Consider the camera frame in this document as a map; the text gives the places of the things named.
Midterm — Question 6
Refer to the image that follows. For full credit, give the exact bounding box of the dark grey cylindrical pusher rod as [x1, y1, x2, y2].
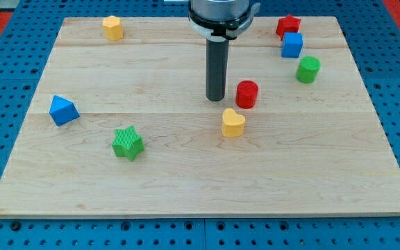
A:
[206, 40, 229, 101]

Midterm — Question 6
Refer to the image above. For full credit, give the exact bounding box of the red cylinder block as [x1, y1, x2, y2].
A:
[235, 80, 259, 109]

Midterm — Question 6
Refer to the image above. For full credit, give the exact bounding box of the red star block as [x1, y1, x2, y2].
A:
[276, 15, 301, 40]

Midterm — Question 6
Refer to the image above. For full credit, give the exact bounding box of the blue cube block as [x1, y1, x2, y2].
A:
[281, 32, 303, 58]

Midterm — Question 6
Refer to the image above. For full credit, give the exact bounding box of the yellow heart block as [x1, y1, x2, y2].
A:
[222, 108, 246, 138]

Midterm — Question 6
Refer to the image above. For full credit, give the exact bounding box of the green cylinder block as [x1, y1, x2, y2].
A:
[295, 56, 321, 84]

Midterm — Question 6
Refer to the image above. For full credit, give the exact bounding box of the yellow hexagon block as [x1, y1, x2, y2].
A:
[102, 15, 124, 41]

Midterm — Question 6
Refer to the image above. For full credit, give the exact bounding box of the light wooden board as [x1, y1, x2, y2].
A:
[0, 17, 400, 219]

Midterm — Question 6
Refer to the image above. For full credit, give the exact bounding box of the green star block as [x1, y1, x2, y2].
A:
[111, 126, 144, 162]

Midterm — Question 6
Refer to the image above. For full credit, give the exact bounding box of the blue triangle block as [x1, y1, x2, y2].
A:
[49, 95, 79, 126]

